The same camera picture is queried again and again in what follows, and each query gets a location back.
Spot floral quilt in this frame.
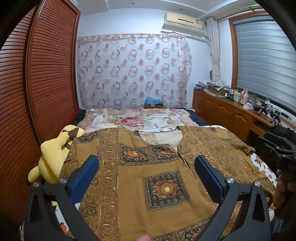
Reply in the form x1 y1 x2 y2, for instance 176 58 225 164
76 108 199 146

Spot red and black cloth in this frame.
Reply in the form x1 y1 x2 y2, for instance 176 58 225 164
71 109 86 124

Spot orange-print white bed sheet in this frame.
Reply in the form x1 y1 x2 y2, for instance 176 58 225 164
54 125 278 234

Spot wooden louvered wardrobe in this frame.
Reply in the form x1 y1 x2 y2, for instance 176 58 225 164
0 0 81 232

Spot navy blanket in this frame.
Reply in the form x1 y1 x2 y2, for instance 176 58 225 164
186 108 208 127

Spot brown patterned garment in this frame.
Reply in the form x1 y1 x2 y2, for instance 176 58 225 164
59 125 277 241

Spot wall air conditioner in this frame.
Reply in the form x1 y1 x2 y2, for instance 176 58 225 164
161 12 206 37

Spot wooden sideboard cabinet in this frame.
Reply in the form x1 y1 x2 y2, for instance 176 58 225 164
192 89 289 149

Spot flat cardboard box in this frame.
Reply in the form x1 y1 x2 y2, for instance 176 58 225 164
206 85 230 96

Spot pink thermos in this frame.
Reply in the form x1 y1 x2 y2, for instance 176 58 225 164
240 89 250 105

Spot person's right hand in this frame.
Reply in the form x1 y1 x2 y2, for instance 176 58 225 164
273 170 293 210

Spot grey window blind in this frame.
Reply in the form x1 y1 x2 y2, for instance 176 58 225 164
232 14 296 109

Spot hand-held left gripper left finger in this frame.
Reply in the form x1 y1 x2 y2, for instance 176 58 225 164
23 155 102 241

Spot yellow plush toy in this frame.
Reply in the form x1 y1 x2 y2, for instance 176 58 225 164
28 125 85 205

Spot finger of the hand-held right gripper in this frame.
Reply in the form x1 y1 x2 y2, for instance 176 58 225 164
265 131 294 151
256 137 284 156

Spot circle-patterned sheer curtain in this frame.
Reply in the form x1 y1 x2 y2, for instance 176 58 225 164
76 34 193 109

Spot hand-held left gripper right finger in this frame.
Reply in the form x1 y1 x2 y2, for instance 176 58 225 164
194 155 272 241

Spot cream window curtain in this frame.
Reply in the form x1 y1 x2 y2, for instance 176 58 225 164
206 17 222 82

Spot dark dotted clothing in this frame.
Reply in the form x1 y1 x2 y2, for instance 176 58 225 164
272 215 286 235

